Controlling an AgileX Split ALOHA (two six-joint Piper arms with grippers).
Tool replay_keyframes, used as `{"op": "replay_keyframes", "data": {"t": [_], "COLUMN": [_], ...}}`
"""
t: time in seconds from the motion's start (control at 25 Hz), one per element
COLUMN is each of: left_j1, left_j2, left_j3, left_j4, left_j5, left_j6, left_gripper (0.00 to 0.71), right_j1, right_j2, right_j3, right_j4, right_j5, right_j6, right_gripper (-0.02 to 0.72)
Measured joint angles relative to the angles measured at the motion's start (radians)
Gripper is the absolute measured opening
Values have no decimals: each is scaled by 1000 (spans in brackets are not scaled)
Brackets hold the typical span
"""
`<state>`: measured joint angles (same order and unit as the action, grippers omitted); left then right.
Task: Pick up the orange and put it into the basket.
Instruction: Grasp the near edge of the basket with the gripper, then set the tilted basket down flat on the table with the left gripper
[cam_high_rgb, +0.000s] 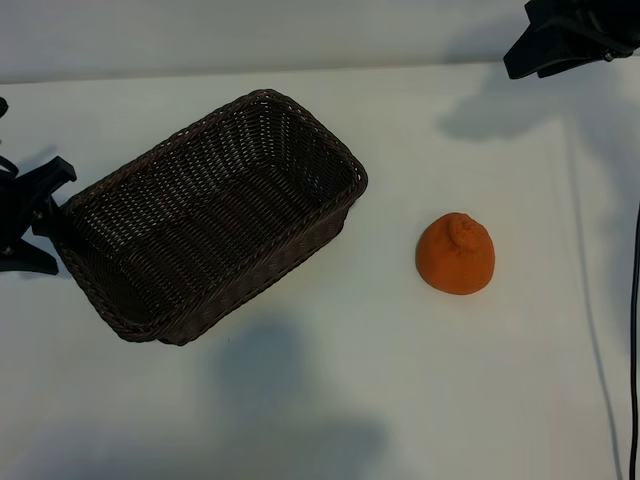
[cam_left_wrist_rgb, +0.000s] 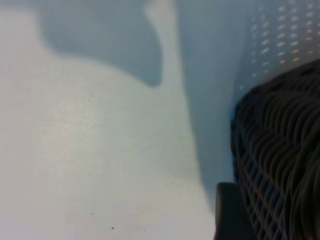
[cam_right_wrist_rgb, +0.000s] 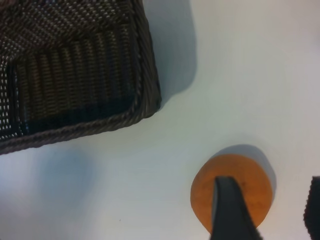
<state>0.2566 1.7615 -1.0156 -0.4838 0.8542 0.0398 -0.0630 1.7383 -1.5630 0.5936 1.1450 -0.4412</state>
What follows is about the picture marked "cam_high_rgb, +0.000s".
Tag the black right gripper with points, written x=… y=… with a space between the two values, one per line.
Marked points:
x=590 y=20

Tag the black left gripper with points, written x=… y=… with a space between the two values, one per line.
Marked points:
x=22 y=210

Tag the dark brown woven wicker basket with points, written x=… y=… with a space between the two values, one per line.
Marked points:
x=210 y=210

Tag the orange citrus fruit with knob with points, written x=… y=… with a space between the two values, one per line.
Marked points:
x=455 y=265

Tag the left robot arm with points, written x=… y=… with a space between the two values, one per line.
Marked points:
x=3 y=107

